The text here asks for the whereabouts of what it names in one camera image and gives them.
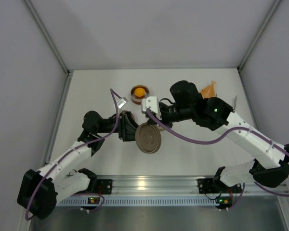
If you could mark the metal tongs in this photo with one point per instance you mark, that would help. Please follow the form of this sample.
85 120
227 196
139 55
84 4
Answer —
234 103

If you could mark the beige-banded steel lunch tin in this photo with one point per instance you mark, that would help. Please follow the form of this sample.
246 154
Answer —
160 128

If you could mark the orange round food ball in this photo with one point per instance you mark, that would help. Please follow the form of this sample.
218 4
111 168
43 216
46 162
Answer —
139 92

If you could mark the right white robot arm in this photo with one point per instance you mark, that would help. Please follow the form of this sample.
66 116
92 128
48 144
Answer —
270 164

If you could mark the right aluminium frame post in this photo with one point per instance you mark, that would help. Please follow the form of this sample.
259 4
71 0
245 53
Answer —
259 33

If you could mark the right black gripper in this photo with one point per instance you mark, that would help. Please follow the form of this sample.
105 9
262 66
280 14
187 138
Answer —
157 118

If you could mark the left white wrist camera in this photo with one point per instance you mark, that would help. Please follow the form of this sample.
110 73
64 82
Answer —
121 102

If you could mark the brown round lid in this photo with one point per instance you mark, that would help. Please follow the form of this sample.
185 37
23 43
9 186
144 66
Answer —
148 138

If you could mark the orange leaf-shaped woven tray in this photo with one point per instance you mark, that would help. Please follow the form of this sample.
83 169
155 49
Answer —
209 91

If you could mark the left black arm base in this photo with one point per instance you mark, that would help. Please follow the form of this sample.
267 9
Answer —
102 186

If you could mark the red-banded steel lunch tin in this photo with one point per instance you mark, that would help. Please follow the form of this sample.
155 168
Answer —
138 100

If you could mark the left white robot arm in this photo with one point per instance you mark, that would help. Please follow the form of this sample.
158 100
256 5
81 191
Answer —
42 190

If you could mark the aluminium frame post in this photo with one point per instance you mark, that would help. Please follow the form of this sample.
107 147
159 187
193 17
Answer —
46 35
259 33

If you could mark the aluminium mounting rail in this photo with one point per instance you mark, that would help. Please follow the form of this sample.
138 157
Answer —
133 185

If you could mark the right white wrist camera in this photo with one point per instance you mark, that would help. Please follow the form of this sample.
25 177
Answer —
151 103

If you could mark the left aluminium frame post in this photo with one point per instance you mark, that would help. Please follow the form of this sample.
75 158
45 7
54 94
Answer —
46 35

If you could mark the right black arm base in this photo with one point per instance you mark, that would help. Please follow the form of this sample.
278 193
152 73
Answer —
211 186

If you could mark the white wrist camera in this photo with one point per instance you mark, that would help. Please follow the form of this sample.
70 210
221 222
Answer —
121 102
151 103

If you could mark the red round lid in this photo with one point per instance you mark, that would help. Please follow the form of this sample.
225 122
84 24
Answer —
126 116

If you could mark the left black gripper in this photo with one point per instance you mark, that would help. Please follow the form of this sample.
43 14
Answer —
123 128

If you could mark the slotted grey cable duct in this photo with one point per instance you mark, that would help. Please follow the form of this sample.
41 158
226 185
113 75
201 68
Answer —
86 201

